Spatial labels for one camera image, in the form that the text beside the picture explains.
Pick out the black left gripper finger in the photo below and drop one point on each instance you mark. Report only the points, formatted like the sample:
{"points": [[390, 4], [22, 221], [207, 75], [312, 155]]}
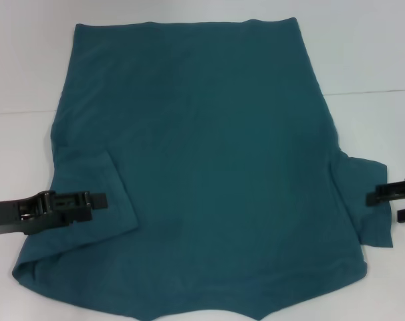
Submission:
{"points": [[72, 217], [79, 201]]}

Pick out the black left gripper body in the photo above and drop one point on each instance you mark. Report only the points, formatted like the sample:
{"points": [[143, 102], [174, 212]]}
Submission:
{"points": [[12, 217]]}

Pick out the blue t-shirt with FREE print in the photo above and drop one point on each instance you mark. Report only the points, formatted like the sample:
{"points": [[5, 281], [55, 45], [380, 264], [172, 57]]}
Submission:
{"points": [[206, 160]]}

